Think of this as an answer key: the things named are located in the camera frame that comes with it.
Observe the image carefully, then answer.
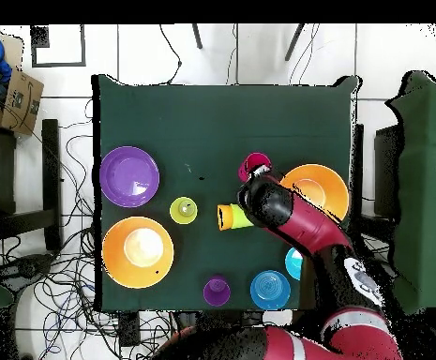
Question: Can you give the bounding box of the red cup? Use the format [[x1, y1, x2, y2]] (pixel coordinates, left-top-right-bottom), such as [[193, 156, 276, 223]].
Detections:
[[237, 151, 274, 184]]

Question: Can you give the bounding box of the green cup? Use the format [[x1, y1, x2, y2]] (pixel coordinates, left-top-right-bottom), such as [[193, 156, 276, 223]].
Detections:
[[230, 202, 255, 230]]

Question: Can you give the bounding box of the orange cup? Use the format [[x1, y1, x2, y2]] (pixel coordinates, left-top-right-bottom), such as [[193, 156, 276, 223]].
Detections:
[[216, 203, 234, 232]]

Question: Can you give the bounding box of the large orange bowl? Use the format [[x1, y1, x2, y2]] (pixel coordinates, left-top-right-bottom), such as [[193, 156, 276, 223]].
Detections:
[[101, 216, 175, 290], [279, 163, 351, 223]]

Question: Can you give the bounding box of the light blue opaque bowl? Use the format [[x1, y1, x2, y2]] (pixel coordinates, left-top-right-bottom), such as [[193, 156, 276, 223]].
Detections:
[[284, 247, 304, 281]]

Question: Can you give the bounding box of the translucent blue bowl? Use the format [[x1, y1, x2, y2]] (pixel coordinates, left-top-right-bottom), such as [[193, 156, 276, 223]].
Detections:
[[249, 269, 292, 311]]

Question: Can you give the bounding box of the purple cup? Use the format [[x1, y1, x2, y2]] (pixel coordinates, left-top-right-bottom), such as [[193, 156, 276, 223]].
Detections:
[[203, 273, 232, 308]]

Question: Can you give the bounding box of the dark green tablecloth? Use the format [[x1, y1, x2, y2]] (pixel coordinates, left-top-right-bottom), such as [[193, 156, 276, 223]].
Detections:
[[91, 73, 363, 314]]

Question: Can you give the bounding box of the yellow cup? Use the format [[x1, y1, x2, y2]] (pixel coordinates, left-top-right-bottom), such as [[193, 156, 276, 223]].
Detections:
[[169, 196, 199, 226]]

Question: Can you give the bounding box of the black monitor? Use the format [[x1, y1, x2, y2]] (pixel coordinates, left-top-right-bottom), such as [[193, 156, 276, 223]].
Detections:
[[373, 124, 404, 219]]

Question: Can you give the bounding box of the black tripod leg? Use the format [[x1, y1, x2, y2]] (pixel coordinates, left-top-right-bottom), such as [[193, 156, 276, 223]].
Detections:
[[191, 23, 203, 50], [284, 23, 306, 62]]

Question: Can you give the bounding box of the purple bowl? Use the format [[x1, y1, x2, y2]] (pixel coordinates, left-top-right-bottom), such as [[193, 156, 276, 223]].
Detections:
[[98, 145, 161, 208]]

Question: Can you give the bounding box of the black power brick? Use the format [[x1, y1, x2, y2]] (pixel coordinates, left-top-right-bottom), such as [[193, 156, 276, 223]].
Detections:
[[117, 310, 141, 348]]

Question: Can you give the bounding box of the black bench stand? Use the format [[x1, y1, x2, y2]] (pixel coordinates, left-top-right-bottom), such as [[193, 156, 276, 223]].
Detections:
[[0, 118, 63, 252]]

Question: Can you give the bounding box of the cardboard box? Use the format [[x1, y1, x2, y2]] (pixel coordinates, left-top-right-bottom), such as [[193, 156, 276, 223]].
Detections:
[[0, 68, 45, 137]]

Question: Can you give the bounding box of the black floor cable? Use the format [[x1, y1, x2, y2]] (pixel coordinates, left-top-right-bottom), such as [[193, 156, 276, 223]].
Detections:
[[159, 23, 183, 85]]

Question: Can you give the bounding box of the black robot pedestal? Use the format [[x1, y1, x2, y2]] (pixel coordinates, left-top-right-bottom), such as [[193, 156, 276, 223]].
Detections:
[[173, 310, 264, 333]]

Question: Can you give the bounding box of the tangle of floor cables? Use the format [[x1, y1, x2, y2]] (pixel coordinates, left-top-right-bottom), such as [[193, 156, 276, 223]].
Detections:
[[0, 98, 177, 360]]

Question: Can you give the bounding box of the black square frame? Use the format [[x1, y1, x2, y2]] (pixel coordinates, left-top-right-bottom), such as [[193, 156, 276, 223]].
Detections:
[[29, 23, 87, 68]]

